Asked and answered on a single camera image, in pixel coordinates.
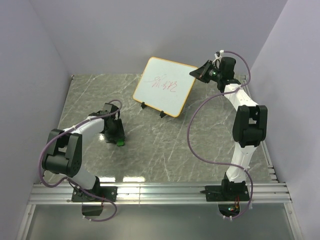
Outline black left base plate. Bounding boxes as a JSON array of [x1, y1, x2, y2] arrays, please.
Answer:
[[71, 186, 118, 203]]

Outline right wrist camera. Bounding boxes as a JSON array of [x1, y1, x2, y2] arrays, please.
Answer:
[[214, 50, 237, 73]]

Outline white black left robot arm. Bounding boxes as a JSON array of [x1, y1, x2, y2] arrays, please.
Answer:
[[39, 100, 126, 202]]

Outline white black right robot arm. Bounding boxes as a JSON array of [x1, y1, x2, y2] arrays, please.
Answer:
[[189, 57, 268, 202]]

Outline aluminium mounting rail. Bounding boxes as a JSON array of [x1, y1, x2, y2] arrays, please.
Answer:
[[28, 182, 292, 205]]

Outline metal wire board stand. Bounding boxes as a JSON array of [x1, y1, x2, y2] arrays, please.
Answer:
[[140, 101, 167, 119]]

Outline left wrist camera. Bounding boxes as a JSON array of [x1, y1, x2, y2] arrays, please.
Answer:
[[102, 103, 120, 116]]

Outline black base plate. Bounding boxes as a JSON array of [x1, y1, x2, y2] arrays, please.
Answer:
[[200, 185, 250, 202], [71, 186, 118, 203]]

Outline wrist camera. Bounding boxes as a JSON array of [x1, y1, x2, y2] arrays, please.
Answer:
[[214, 50, 237, 73], [102, 103, 120, 116]]

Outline yellow framed whiteboard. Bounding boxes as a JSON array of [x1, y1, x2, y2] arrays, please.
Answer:
[[132, 56, 197, 118]]

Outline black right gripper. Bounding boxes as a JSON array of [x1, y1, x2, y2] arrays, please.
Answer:
[[189, 60, 223, 84]]

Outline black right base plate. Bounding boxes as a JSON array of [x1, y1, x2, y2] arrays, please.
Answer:
[[200, 185, 250, 202]]

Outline green whiteboard eraser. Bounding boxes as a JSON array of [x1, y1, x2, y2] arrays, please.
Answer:
[[116, 139, 125, 147]]

